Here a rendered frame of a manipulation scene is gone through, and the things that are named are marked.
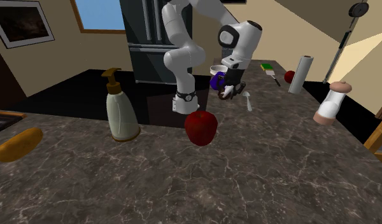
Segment white bowl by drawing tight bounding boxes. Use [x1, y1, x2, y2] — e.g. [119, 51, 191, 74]
[209, 64, 229, 76]

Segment blue mug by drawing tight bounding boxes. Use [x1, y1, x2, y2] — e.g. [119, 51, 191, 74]
[209, 71, 227, 91]

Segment silver spoon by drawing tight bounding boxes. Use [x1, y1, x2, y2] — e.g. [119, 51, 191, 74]
[242, 90, 253, 112]

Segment small red apple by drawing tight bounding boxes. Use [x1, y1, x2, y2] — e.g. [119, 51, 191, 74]
[284, 70, 296, 85]

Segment large red apple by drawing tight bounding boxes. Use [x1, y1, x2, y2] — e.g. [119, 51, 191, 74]
[184, 110, 219, 147]

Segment white paper towel roll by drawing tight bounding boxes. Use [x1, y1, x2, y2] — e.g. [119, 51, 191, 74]
[288, 55, 315, 95]

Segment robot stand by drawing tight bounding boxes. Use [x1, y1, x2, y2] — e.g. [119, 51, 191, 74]
[146, 88, 210, 129]

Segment dark grey refrigerator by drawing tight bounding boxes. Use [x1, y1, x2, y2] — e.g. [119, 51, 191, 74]
[119, 0, 194, 85]

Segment white pepper mill pink ends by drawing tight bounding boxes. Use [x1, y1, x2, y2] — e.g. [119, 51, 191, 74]
[313, 81, 353, 127]

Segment black floor lamp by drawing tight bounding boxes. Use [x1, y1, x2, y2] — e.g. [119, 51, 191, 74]
[322, 1, 370, 85]

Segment soap dispenser bottle bronze pump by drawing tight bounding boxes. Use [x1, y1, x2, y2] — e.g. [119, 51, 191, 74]
[101, 67, 141, 143]

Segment wooden chair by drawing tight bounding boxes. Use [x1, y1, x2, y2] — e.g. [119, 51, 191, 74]
[363, 95, 382, 167]

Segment golden bread loaf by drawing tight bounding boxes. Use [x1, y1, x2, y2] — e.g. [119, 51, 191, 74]
[0, 127, 44, 164]

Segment dark stovetop with wooden edge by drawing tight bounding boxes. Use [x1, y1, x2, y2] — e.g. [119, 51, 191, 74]
[0, 110, 28, 136]

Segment white spatula black handle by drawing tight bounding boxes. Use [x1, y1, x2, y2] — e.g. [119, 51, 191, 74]
[265, 69, 281, 87]

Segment window with wooden frame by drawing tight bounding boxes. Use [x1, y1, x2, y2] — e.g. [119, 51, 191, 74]
[69, 0, 127, 34]

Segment framed dark wall picture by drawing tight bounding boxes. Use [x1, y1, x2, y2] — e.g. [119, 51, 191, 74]
[0, 0, 55, 50]

